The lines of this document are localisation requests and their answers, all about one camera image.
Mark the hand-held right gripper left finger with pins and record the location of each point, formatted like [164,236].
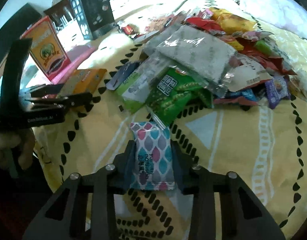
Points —
[127,170]

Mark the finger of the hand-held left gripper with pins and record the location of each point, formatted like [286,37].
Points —
[46,91]
[68,101]

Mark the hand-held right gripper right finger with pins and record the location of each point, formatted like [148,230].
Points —
[178,170]

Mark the orange snack packet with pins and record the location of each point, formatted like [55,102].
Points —
[86,80]

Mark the leaf pattern snack packet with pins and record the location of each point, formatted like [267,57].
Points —
[152,152]

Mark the large clear puffed rice packet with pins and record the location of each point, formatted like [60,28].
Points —
[193,47]

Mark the person's left hand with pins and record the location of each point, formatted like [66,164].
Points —
[3,147]

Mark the pink packet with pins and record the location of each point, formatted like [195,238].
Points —
[76,62]

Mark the orange red carton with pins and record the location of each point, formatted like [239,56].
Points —
[47,50]

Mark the yellow patterned bedspread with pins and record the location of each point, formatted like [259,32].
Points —
[231,155]

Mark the dark blue snack packet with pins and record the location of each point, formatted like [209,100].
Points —
[123,75]

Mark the light green white packet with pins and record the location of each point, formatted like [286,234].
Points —
[133,92]

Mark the dark flat panel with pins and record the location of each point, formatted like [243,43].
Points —
[13,27]

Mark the green pea snack packet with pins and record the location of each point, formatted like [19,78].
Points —
[176,97]

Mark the small red snack packet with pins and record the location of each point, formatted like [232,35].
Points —
[127,27]

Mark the black box with icons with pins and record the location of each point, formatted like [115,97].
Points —
[93,7]

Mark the pile of mixed snack packets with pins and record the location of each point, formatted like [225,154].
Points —
[243,45]

